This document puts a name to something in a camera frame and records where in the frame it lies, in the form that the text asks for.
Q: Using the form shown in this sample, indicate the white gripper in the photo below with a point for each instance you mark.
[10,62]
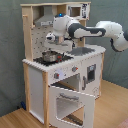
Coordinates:
[51,37]

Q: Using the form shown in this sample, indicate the small metal pot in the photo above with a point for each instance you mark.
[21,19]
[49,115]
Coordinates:
[49,56]

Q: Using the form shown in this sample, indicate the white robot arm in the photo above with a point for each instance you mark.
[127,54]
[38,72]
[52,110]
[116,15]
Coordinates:
[64,24]

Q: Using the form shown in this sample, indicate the wooden toy kitchen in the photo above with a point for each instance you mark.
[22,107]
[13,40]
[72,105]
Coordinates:
[39,78]

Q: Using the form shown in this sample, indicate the grey range hood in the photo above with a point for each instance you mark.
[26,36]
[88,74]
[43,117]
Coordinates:
[44,15]

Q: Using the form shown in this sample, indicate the black toy stovetop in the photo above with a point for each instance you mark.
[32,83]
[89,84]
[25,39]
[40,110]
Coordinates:
[60,58]

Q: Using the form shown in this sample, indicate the grey toy sink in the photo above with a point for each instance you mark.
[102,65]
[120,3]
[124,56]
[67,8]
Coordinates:
[81,51]

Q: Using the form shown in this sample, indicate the red left stove knob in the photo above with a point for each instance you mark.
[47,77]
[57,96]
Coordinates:
[56,75]

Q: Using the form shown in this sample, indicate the red stove knob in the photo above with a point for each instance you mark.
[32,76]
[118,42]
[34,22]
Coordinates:
[74,68]
[56,75]

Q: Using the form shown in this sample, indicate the white toy microwave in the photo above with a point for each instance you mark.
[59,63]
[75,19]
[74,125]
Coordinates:
[79,11]

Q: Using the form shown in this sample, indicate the red right stove knob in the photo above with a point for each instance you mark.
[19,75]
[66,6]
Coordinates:
[74,68]

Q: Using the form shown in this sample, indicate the grey dishwasher panel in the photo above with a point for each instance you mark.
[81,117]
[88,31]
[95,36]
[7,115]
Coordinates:
[91,73]

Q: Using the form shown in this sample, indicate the white oven door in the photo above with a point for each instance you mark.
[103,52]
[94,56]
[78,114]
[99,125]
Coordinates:
[63,102]

